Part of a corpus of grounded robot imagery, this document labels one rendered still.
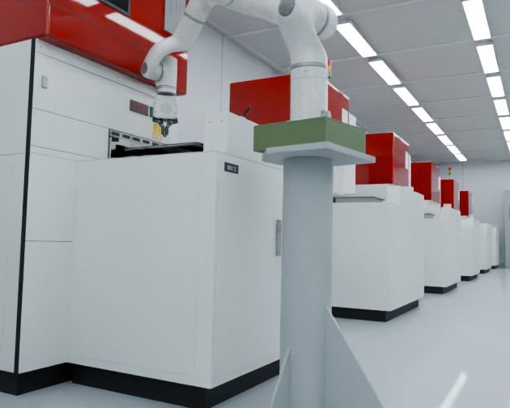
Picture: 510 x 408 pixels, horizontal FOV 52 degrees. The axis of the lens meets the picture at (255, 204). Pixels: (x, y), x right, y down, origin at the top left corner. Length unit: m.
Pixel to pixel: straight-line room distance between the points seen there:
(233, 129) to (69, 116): 0.64
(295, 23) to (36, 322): 1.31
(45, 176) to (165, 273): 0.56
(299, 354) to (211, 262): 0.38
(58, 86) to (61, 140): 0.20
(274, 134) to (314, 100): 0.17
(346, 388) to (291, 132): 0.77
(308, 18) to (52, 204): 1.08
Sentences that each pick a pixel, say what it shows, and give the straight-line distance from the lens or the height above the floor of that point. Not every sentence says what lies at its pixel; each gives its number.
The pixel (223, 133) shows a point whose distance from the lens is 1.74.
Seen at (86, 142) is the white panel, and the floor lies 0.90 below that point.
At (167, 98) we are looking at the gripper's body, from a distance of 2.24.
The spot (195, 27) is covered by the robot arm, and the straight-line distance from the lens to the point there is 2.20.
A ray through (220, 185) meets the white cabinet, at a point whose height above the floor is 0.71.
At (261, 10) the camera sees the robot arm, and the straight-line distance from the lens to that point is 1.91.
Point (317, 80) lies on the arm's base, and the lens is 1.70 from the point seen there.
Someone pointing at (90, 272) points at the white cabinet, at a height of 0.41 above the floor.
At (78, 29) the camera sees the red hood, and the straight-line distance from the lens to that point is 2.11.
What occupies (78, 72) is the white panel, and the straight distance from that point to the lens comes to 2.14.
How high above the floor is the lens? 0.54
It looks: 4 degrees up
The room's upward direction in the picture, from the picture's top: 1 degrees clockwise
